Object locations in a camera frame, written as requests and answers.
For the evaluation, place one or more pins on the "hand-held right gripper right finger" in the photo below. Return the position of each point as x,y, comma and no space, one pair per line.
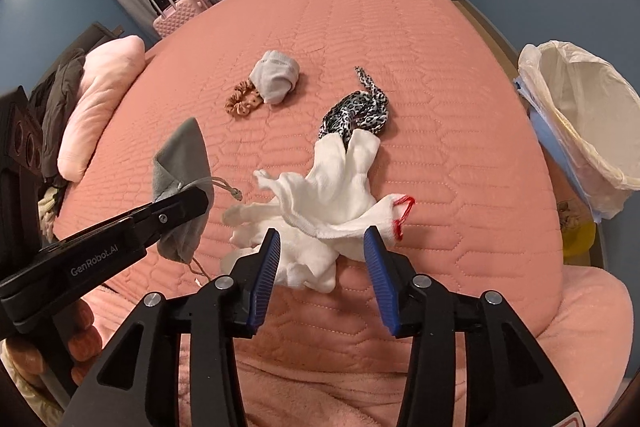
380,282

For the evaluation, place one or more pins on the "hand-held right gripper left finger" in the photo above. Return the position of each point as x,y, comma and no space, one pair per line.
265,272

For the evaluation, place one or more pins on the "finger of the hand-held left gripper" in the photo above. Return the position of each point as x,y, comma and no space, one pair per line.
185,207

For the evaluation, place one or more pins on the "white glove with red thread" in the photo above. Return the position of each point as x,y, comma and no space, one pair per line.
340,197

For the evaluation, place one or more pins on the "light blue trash bin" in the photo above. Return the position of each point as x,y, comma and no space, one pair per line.
560,142

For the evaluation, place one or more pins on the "white-lined trash bin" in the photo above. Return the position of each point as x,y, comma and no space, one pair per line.
550,72

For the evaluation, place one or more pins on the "brown spotted scrunchie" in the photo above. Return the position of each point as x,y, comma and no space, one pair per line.
237,104

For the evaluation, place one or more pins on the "pink pillow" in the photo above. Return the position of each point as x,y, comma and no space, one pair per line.
100,107

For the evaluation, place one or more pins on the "dark olive jacket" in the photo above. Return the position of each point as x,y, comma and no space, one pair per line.
60,107

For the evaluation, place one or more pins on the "white rolled sock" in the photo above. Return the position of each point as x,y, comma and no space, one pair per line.
272,72

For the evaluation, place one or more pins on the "leopard print scarf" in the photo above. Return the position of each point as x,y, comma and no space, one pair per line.
360,114

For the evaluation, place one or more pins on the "pink suitcase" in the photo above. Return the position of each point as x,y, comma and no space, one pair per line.
187,14

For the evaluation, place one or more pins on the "dark bed headboard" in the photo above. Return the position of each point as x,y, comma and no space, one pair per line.
95,34

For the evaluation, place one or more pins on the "pink fleece blanket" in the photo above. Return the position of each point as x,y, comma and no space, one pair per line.
575,322

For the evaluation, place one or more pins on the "yellow plastic bag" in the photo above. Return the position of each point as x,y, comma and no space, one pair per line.
580,237

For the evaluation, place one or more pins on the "pink quilted bed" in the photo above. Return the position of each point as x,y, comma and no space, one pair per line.
400,32

